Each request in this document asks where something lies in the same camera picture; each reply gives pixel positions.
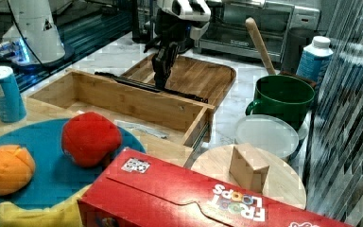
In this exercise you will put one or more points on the wooden utensil handle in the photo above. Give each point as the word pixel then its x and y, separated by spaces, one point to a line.
pixel 258 42

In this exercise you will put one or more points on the white blue bottle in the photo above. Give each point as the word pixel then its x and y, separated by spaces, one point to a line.
pixel 315 59

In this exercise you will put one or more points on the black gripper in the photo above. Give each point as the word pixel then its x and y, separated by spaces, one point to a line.
pixel 171 33

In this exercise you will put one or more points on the blue cylindrical canister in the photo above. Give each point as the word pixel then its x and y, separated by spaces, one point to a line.
pixel 12 108

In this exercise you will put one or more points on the orange plush fruit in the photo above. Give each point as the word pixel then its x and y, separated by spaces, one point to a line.
pixel 17 168

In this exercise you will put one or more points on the silver toaster oven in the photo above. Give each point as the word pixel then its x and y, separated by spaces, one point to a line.
pixel 227 31

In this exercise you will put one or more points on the wooden tray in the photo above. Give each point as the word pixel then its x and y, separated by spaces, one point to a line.
pixel 210 81

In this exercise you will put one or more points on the blue round plate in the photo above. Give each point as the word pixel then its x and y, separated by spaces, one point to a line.
pixel 56 177

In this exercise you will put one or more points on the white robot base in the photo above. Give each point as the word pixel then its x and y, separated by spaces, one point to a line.
pixel 33 41

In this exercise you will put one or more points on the red plush apple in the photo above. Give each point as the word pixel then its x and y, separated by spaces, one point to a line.
pixel 88 138

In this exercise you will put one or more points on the wooden drawer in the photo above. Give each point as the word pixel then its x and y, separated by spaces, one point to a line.
pixel 173 118

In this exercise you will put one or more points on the red Froot Loops box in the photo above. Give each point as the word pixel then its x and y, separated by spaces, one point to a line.
pixel 138 190

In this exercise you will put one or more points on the black cylindrical container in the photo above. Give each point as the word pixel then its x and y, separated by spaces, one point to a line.
pixel 297 39

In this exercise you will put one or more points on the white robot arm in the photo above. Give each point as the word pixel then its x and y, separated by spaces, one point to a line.
pixel 196 12

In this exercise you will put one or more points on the Deep River chips bag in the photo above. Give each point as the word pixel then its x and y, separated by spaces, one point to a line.
pixel 140 127

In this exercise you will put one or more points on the green pot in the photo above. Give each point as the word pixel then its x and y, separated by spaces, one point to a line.
pixel 284 97

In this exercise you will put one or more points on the round wooden lid with knob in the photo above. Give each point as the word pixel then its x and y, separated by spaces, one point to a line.
pixel 282 183

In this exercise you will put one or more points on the yellow plush banana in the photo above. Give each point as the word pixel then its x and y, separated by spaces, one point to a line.
pixel 63 214

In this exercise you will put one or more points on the black silver toaster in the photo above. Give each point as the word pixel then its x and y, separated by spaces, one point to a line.
pixel 143 16

